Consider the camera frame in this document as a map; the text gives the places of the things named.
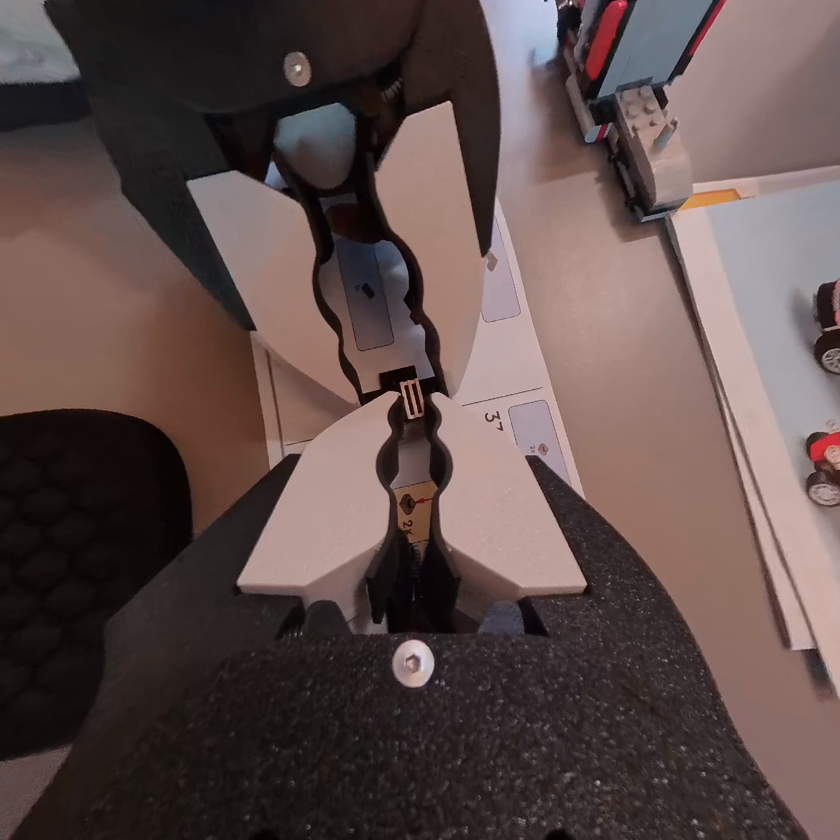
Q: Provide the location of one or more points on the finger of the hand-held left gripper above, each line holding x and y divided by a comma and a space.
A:
262, 262
439, 216

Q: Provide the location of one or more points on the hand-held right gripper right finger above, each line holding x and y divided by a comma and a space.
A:
505, 518

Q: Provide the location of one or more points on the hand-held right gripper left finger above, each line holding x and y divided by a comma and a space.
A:
315, 518

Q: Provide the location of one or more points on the grey lego grille tile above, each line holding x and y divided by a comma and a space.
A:
412, 399

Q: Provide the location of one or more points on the black lego plate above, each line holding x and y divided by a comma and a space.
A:
394, 377

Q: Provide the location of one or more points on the lego truck model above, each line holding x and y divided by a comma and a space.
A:
630, 98

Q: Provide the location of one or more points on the open lego instruction booklet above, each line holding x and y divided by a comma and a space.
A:
505, 354

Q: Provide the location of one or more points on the closed lego instruction booklet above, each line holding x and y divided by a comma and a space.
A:
754, 361

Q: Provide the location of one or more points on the person's left hand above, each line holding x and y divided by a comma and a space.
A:
351, 222

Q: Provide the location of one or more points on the black padded wrist rest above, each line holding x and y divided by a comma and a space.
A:
85, 577

